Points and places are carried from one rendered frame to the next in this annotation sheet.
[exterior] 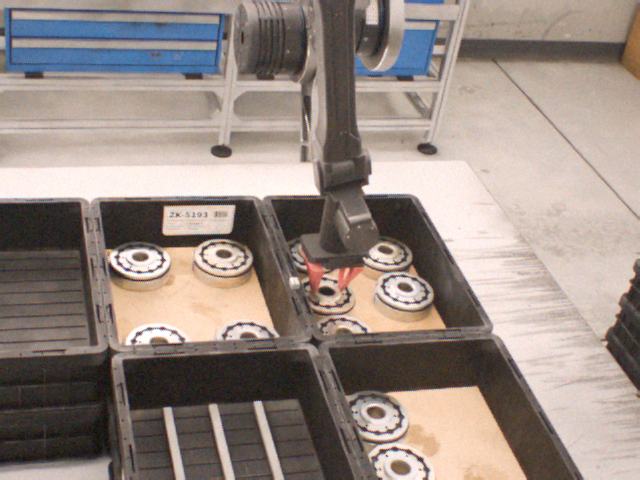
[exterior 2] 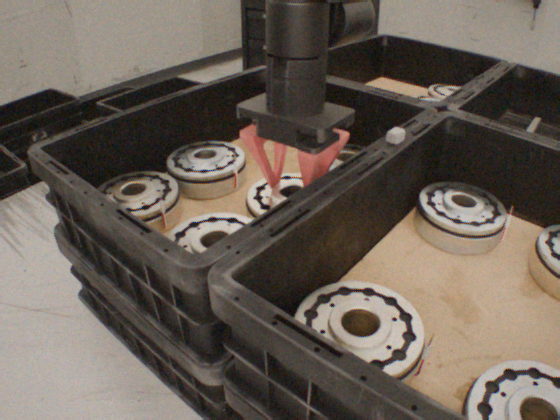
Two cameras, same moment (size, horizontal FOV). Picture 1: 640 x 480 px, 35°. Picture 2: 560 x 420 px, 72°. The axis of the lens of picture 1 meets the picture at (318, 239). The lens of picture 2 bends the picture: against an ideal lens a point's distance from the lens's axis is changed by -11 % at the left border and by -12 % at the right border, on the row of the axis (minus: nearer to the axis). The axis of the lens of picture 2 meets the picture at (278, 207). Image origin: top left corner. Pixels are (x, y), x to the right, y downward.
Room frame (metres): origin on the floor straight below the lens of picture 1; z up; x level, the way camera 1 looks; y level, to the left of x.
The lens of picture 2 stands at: (1.60, 0.32, 1.11)
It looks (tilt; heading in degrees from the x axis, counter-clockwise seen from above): 33 degrees down; 241
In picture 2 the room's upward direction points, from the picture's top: straight up
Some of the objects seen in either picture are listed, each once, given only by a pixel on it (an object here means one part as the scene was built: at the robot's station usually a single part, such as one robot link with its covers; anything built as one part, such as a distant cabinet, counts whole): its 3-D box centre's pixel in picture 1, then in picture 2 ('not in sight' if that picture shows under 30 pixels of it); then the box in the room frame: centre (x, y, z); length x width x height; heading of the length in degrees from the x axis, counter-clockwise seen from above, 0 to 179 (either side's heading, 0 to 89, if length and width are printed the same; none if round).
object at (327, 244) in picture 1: (337, 234); (295, 89); (1.38, -0.03, 0.98); 0.10 x 0.07 x 0.07; 114
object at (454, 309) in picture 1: (364, 288); (246, 171); (1.41, -0.09, 0.87); 0.40 x 0.30 x 0.11; 20
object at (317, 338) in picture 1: (370, 264); (245, 131); (1.41, -0.09, 0.92); 0.40 x 0.30 x 0.02; 20
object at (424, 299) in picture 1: (404, 290); (205, 159); (1.43, -0.16, 0.86); 0.10 x 0.10 x 0.01
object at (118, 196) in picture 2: (385, 250); (134, 190); (1.54, -0.12, 0.86); 0.05 x 0.05 x 0.01
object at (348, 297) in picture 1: (326, 294); (293, 197); (1.38, -0.03, 0.86); 0.10 x 0.10 x 0.01
